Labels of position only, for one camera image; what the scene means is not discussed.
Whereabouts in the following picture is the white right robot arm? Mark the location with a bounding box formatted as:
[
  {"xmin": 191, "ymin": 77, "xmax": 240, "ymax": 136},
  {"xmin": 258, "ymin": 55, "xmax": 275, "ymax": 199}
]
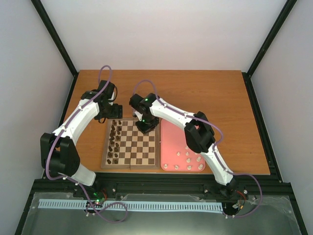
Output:
[{"xmin": 129, "ymin": 93, "xmax": 237, "ymax": 199}]

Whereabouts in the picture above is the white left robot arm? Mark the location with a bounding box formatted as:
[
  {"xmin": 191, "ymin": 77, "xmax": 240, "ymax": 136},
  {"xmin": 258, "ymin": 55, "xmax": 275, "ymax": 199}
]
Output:
[{"xmin": 40, "ymin": 90, "xmax": 122, "ymax": 197}]

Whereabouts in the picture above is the wooden chess board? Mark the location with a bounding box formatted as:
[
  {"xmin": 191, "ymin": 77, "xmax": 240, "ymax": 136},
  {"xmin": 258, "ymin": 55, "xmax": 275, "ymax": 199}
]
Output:
[{"xmin": 101, "ymin": 117, "xmax": 160, "ymax": 169}]

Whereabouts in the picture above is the pink silicone tray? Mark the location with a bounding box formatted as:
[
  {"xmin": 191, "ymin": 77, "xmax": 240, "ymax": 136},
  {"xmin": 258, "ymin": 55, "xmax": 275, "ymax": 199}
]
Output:
[{"xmin": 160, "ymin": 119, "xmax": 205, "ymax": 172}]

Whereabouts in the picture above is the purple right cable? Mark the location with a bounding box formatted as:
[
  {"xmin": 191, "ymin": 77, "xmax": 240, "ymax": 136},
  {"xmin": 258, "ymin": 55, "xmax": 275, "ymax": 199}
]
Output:
[{"xmin": 132, "ymin": 79, "xmax": 264, "ymax": 219}]

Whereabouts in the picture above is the light blue cable duct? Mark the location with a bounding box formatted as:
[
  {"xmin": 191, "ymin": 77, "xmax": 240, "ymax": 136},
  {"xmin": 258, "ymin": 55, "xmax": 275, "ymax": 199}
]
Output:
[{"xmin": 38, "ymin": 199, "xmax": 223, "ymax": 213}]

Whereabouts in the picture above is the black aluminium frame rail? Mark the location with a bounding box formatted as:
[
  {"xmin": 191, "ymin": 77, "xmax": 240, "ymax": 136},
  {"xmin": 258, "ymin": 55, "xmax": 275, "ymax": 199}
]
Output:
[{"xmin": 31, "ymin": 172, "xmax": 291, "ymax": 204}]

